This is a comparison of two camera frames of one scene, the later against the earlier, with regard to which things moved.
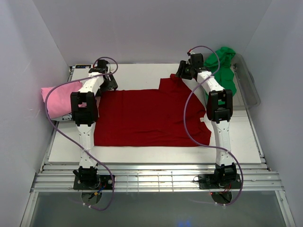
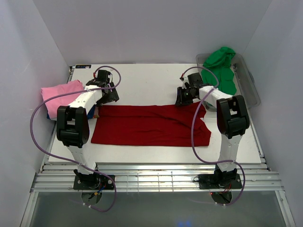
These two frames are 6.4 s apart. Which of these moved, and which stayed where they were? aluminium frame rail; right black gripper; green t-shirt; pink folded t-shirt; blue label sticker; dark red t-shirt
Moved: right black gripper; dark red t-shirt
Stayed: pink folded t-shirt; aluminium frame rail; green t-shirt; blue label sticker
